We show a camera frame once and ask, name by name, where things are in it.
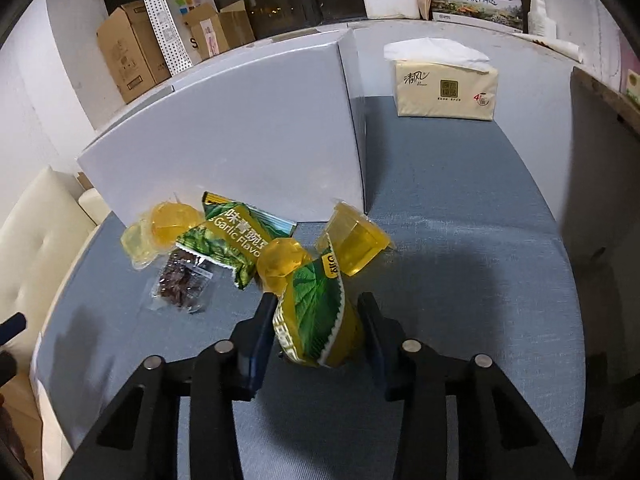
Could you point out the printed gift box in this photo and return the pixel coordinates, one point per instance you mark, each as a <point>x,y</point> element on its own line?
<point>475,2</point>

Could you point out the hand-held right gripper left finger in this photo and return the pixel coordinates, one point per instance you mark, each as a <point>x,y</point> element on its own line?
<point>260,355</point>

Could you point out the small brown cardboard box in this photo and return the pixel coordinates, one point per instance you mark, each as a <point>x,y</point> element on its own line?
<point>220,30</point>

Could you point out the yellow tissue pack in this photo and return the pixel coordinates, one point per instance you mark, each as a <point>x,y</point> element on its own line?
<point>445,87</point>

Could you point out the polka dot paper bag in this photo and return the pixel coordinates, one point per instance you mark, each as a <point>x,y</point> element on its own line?
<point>175,20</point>

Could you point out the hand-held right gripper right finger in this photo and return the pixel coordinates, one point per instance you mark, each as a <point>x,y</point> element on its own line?
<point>377,355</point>

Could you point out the green pea snack packet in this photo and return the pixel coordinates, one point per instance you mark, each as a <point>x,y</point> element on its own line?
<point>235,240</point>
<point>315,315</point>

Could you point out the cream leather sofa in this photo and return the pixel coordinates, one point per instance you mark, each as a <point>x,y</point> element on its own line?
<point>35,240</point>

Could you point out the clear brown snack packet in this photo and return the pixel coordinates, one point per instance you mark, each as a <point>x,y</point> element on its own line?
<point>180,284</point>

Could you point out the white plastic bottle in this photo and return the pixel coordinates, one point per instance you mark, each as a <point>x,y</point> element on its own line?
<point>542,12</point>

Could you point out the pale yellow jelly cup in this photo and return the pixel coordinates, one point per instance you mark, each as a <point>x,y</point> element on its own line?
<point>137,246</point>

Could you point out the large brown cardboard box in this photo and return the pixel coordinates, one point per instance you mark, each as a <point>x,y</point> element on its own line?
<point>130,52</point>

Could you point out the white tube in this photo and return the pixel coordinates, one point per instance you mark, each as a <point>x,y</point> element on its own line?
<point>557,47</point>

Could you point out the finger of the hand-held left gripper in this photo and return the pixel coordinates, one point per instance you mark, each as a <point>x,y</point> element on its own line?
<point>12,329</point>
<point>5,367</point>

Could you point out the white cardboard box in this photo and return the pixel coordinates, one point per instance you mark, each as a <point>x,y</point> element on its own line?
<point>240,130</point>

